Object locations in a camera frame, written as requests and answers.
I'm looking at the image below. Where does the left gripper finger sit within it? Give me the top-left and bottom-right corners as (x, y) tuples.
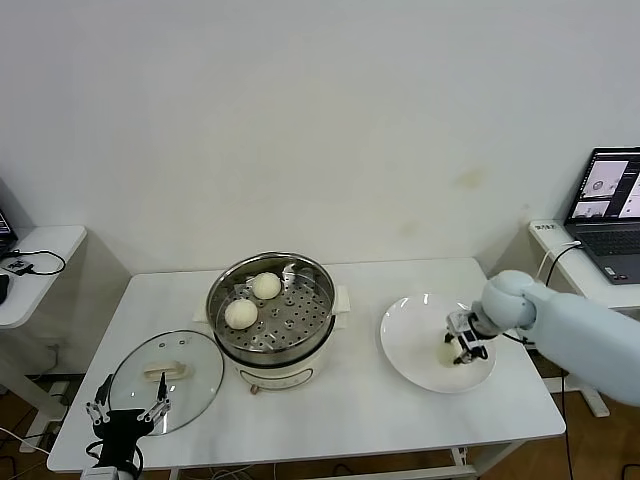
(83, 373), (115, 427)
(138, 370), (173, 425)

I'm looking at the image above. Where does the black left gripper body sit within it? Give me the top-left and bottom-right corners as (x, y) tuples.
(92, 407), (161, 471)

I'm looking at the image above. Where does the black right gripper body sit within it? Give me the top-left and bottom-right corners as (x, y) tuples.
(471, 311), (499, 344)

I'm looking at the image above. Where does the white steamed baozi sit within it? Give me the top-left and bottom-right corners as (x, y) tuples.
(436, 343), (464, 367)
(224, 298), (259, 331)
(250, 272), (282, 301)

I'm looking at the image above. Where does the glass lid with cream handle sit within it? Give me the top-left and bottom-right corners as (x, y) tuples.
(108, 328), (225, 436)

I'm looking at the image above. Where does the stainless steel steamer basket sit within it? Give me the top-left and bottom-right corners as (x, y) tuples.
(193, 252), (351, 354)

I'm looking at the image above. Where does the white round plate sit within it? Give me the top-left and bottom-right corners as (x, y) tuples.
(378, 292), (498, 394)

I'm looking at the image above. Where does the white side table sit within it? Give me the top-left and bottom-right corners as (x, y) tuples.
(0, 224), (89, 436)
(527, 218), (640, 419)

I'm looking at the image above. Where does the cream electric cooker pot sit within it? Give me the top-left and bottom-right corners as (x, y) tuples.
(192, 304), (350, 397)

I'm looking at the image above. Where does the grey open laptop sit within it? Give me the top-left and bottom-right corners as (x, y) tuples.
(562, 147), (640, 286)

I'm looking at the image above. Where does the black open laptop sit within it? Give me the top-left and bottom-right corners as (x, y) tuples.
(0, 208), (20, 257)

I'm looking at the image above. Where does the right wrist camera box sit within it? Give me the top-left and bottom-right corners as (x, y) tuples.
(446, 309), (484, 354)

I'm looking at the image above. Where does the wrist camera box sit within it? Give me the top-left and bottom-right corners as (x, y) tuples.
(446, 309), (484, 354)
(79, 465), (132, 480)

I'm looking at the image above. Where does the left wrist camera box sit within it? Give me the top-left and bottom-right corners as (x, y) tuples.
(79, 465), (132, 480)

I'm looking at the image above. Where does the white laptop cable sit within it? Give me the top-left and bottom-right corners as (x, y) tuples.
(538, 241), (581, 282)

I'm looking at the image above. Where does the black looped cable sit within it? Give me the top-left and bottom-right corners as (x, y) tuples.
(9, 248), (68, 277)

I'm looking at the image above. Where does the white table leg frame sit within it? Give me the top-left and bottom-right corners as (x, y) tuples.
(169, 447), (481, 480)

